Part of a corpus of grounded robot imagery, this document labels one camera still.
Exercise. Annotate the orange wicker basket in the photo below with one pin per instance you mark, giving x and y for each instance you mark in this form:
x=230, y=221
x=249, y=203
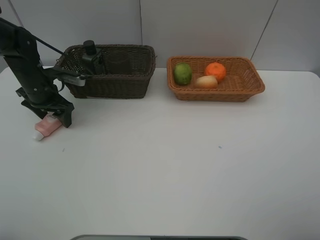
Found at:
x=241, y=82

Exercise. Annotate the pink lotion bottle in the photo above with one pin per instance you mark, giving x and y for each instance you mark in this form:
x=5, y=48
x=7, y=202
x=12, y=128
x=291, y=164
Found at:
x=46, y=126

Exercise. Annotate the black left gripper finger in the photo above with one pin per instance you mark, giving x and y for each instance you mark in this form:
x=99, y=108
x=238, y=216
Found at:
x=65, y=116
x=37, y=111

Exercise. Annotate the orange tangerine fruit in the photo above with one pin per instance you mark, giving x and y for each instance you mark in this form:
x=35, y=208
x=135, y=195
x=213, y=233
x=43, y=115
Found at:
x=217, y=70

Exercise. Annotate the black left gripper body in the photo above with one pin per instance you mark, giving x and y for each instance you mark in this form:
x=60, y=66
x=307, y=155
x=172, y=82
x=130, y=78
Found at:
x=37, y=83

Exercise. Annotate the green lime fruit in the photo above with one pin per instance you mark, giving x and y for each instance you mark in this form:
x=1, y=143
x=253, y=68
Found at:
x=182, y=74

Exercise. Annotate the dark brown wicker basket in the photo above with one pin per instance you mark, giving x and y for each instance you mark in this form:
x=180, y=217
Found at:
x=120, y=86

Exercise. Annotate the red yellow peach fruit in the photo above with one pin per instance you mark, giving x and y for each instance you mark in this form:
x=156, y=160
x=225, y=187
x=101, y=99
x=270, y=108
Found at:
x=206, y=82

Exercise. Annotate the pink translucent plastic cup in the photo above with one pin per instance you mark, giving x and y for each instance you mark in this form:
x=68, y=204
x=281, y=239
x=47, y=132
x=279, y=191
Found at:
x=118, y=63

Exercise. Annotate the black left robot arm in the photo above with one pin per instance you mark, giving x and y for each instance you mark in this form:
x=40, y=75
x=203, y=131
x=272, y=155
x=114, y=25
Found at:
x=19, y=49

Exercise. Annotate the dark green pump bottle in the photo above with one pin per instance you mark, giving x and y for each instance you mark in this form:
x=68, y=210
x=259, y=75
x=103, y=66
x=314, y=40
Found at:
x=93, y=57

